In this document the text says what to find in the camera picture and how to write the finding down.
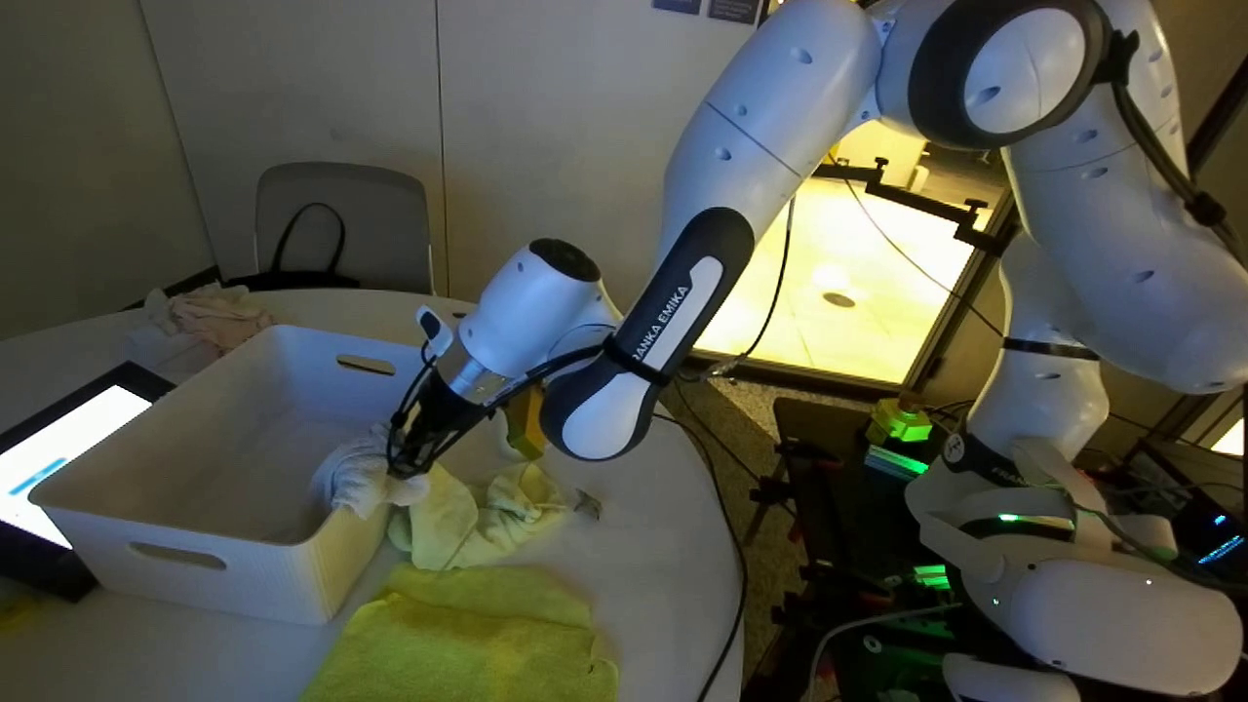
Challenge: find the black robot wrist cable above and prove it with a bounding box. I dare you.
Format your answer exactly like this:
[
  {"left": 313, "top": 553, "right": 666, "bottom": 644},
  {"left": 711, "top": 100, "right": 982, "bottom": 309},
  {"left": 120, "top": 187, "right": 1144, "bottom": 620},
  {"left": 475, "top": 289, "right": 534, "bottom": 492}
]
[{"left": 385, "top": 32, "right": 1229, "bottom": 461}]

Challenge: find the pink crumpled cloth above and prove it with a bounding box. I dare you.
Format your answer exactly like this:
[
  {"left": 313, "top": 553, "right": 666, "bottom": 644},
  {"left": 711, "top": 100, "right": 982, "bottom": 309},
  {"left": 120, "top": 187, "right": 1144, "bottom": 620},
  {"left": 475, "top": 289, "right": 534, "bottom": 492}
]
[{"left": 138, "top": 282, "right": 286, "bottom": 353}]

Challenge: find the black camera stand clamp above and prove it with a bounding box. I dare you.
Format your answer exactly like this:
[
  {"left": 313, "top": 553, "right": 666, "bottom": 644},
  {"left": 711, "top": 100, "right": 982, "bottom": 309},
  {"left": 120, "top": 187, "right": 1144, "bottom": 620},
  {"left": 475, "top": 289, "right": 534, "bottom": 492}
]
[{"left": 830, "top": 150, "right": 1018, "bottom": 256}]

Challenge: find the black bag with strap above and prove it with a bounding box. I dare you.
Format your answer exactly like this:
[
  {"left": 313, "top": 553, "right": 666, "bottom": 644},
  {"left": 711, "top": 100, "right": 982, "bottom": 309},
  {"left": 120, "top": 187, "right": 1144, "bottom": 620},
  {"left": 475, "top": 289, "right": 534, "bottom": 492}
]
[{"left": 211, "top": 197, "right": 364, "bottom": 297}]

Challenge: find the black equipment cart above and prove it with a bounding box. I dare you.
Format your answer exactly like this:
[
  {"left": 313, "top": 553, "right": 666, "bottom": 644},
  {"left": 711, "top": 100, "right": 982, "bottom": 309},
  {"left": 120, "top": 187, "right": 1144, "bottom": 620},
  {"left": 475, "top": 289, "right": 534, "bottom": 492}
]
[{"left": 744, "top": 395, "right": 1005, "bottom": 702}]

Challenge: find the tablet device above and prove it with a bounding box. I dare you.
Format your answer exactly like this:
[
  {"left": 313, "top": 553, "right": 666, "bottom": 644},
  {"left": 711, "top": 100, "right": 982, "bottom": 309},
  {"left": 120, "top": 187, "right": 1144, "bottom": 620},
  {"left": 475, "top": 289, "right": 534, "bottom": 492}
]
[{"left": 0, "top": 358, "right": 178, "bottom": 604}]

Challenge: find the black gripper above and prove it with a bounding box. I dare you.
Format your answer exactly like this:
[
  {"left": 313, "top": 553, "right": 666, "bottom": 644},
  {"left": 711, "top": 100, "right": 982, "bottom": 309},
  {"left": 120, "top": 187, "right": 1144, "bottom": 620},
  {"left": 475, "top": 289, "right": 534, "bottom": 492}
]
[{"left": 381, "top": 373, "right": 497, "bottom": 482}]

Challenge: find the yellow-green microfiber towel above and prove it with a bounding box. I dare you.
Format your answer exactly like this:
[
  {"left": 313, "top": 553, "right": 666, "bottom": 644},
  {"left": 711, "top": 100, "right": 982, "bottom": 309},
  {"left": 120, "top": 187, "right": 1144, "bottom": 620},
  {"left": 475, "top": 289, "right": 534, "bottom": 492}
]
[{"left": 304, "top": 558, "right": 624, "bottom": 702}]

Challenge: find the small pale yellow cloth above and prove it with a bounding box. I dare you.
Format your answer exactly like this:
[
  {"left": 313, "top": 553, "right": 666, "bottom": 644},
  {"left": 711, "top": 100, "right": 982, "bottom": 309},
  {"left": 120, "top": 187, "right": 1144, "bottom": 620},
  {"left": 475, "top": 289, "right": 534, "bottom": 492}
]
[{"left": 385, "top": 461, "right": 577, "bottom": 573}]

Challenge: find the white cloth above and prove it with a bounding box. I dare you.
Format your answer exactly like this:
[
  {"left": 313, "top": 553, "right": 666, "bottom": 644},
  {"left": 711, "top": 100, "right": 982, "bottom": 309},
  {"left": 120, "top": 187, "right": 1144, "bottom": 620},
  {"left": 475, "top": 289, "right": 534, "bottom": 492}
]
[{"left": 308, "top": 431, "right": 432, "bottom": 519}]

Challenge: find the white plastic box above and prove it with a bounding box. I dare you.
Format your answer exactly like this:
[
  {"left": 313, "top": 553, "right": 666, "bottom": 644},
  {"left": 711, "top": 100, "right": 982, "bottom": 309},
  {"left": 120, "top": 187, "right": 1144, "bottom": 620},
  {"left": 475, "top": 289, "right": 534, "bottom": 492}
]
[{"left": 29, "top": 322, "right": 454, "bottom": 627}]

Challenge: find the grey chair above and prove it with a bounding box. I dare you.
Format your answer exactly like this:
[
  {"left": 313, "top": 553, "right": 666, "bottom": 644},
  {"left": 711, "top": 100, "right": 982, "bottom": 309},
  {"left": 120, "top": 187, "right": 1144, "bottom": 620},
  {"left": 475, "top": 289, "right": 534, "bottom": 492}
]
[{"left": 248, "top": 159, "right": 437, "bottom": 297}]

